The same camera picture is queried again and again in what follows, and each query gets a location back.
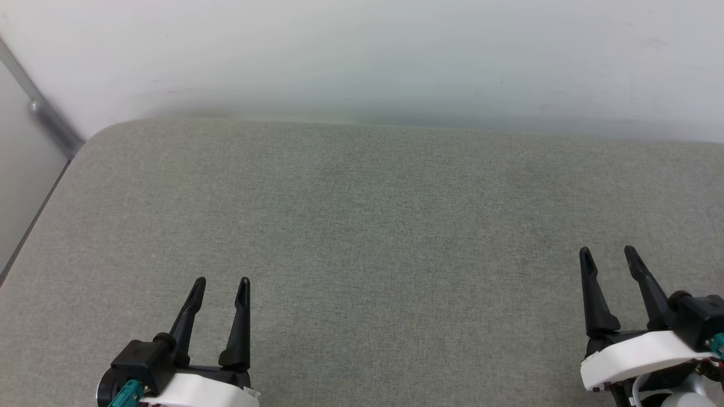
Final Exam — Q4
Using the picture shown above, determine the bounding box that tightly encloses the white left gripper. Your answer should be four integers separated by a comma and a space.
140, 276, 262, 407

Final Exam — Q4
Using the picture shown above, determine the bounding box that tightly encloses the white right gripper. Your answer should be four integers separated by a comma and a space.
579, 245, 710, 407

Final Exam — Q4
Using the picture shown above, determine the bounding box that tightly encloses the teal left camera connector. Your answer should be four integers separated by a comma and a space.
107, 380, 145, 407

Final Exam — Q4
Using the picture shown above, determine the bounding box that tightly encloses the grey metal wall strip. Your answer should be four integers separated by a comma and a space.
0, 38, 85, 159

